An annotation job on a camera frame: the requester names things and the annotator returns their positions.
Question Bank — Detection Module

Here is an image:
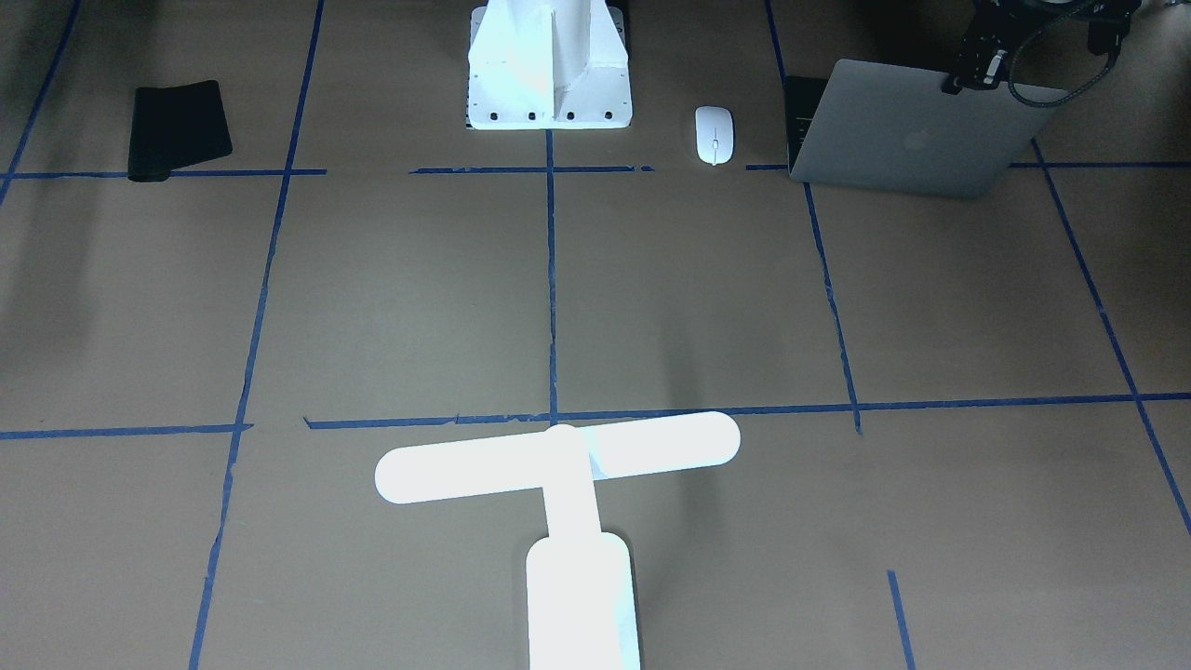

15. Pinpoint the black mouse pad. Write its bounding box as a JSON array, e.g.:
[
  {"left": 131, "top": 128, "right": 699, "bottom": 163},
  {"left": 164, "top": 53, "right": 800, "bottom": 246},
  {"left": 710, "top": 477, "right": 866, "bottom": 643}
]
[{"left": 127, "top": 79, "right": 233, "bottom": 182}]

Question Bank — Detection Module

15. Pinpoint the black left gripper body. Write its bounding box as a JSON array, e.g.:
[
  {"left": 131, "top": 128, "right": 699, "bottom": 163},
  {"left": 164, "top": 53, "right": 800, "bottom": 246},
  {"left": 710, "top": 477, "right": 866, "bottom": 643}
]
[{"left": 971, "top": 1, "right": 1142, "bottom": 38}]

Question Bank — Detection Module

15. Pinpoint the grey laptop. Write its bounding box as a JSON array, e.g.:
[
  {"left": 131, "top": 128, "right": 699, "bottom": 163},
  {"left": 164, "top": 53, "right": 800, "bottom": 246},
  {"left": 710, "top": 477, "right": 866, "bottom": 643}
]
[{"left": 782, "top": 60, "right": 1064, "bottom": 198}]

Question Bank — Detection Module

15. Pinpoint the black camera cable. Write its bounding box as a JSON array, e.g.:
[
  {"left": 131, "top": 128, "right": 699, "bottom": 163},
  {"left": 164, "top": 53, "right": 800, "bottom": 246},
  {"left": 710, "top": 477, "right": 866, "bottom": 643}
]
[{"left": 1008, "top": 0, "right": 1124, "bottom": 109}]

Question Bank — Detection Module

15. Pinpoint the white desk lamp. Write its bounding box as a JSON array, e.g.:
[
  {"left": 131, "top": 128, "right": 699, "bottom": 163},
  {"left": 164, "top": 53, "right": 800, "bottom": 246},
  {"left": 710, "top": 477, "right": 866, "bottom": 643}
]
[{"left": 374, "top": 411, "right": 742, "bottom": 669}]

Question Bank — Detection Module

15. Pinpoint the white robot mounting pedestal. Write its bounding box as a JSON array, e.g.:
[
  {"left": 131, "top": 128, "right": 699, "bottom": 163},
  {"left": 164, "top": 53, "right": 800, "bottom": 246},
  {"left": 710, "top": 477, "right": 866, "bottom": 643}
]
[{"left": 464, "top": 1, "right": 634, "bottom": 131}]

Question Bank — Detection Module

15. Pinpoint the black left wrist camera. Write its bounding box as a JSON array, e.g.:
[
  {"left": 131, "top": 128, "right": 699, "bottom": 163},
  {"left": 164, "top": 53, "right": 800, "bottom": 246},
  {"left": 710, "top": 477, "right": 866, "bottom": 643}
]
[{"left": 941, "top": 33, "right": 1008, "bottom": 95}]

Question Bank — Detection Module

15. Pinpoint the white computer mouse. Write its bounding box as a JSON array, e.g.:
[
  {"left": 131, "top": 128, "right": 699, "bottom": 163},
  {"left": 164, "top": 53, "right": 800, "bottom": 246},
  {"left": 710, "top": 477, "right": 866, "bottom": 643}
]
[{"left": 694, "top": 105, "right": 736, "bottom": 165}]

